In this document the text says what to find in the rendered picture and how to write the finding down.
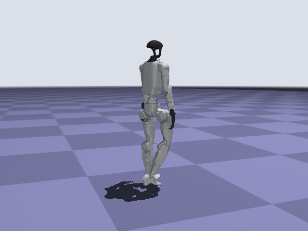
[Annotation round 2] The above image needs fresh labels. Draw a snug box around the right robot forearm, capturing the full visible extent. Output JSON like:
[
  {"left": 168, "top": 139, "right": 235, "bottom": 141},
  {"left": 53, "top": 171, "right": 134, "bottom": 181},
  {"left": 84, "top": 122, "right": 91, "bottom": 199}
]
[{"left": 165, "top": 85, "right": 175, "bottom": 113}]

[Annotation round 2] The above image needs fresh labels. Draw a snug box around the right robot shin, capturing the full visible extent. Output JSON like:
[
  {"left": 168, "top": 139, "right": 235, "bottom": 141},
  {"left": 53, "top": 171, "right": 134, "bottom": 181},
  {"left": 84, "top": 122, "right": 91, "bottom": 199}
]
[{"left": 149, "top": 144, "right": 170, "bottom": 179}]

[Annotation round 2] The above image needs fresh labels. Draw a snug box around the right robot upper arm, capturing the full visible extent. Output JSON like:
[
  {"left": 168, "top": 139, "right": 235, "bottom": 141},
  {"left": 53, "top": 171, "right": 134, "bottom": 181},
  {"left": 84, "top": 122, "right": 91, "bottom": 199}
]
[{"left": 158, "top": 63, "right": 169, "bottom": 93}]

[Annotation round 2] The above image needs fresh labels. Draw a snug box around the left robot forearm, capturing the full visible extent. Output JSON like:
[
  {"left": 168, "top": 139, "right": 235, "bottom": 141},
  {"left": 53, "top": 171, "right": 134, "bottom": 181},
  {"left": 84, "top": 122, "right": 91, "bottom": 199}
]
[{"left": 141, "top": 88, "right": 149, "bottom": 104}]

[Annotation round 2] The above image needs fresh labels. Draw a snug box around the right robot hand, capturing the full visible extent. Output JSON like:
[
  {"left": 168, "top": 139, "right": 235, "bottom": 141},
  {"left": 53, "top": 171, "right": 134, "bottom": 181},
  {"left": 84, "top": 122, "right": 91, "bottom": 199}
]
[{"left": 169, "top": 109, "right": 176, "bottom": 129}]

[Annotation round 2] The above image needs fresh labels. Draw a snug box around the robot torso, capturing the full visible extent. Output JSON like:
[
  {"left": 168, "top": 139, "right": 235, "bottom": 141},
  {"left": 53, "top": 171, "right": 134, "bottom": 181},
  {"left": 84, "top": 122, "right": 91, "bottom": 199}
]
[{"left": 142, "top": 59, "right": 163, "bottom": 117}]

